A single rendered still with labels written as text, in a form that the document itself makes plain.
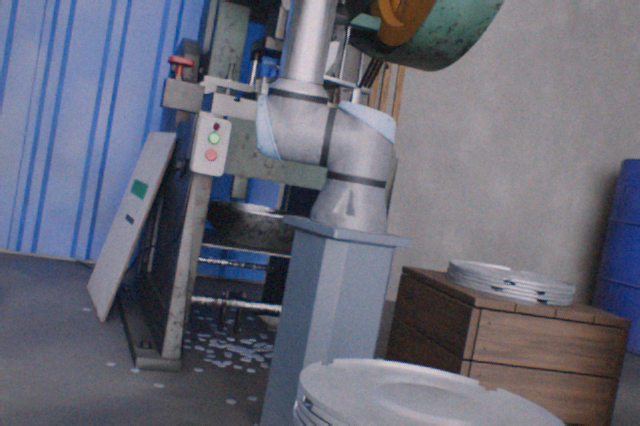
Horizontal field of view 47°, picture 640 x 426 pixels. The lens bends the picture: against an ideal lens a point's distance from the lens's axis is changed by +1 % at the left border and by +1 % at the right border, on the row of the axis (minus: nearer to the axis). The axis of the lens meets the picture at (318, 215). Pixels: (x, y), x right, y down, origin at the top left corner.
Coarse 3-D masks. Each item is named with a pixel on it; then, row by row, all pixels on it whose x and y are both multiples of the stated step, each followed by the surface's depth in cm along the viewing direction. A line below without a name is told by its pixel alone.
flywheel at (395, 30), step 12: (384, 0) 245; (396, 0) 240; (408, 0) 231; (420, 0) 223; (432, 0) 207; (372, 12) 249; (384, 12) 241; (396, 12) 238; (408, 12) 230; (420, 12) 212; (384, 24) 237; (396, 24) 232; (408, 24) 219; (384, 36) 236; (396, 36) 226; (408, 36) 218
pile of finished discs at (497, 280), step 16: (448, 272) 174; (464, 272) 167; (480, 272) 163; (496, 272) 170; (512, 272) 176; (528, 272) 186; (480, 288) 163; (496, 288) 165; (512, 288) 160; (528, 288) 160; (544, 288) 160; (560, 288) 162; (560, 304) 163
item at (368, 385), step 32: (320, 384) 80; (352, 384) 82; (384, 384) 82; (416, 384) 85; (448, 384) 90; (352, 416) 71; (384, 416) 73; (416, 416) 74; (448, 416) 75; (480, 416) 77; (512, 416) 81; (544, 416) 84
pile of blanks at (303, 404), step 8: (296, 400) 82; (304, 400) 75; (296, 408) 81; (304, 408) 74; (312, 408) 73; (320, 408) 74; (296, 416) 77; (304, 416) 74; (312, 416) 73; (320, 416) 72; (328, 416) 71; (296, 424) 77; (304, 424) 76; (312, 424) 73; (320, 424) 71; (328, 424) 71; (336, 424) 70; (344, 424) 69
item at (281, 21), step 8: (288, 0) 202; (272, 8) 210; (280, 8) 203; (288, 8) 202; (272, 16) 209; (280, 16) 203; (288, 16) 202; (272, 24) 207; (280, 24) 203; (264, 32) 215; (272, 32) 206; (280, 32) 204
